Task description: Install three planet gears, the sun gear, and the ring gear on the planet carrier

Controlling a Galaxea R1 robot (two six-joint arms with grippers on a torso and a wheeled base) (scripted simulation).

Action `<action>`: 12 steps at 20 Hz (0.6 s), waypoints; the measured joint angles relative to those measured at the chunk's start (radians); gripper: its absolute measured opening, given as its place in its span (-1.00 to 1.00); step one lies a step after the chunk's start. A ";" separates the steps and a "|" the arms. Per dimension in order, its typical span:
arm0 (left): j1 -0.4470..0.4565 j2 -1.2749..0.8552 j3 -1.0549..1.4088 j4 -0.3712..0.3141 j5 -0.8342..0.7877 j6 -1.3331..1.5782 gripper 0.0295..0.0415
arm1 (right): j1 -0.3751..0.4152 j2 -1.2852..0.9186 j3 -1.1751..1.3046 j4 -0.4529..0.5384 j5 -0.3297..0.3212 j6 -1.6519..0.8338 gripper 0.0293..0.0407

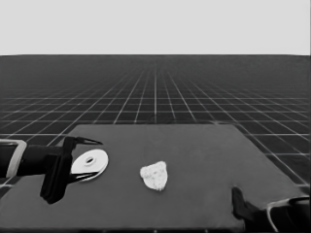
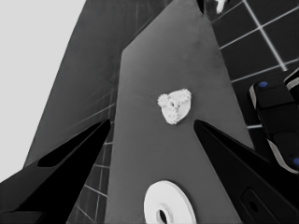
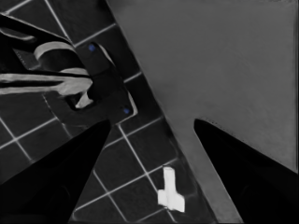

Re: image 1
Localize large thick white disc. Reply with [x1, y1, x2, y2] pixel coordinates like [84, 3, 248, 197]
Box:
[70, 149, 110, 183]

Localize white round carrier with pins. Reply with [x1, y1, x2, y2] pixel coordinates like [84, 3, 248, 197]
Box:
[139, 160, 169, 192]

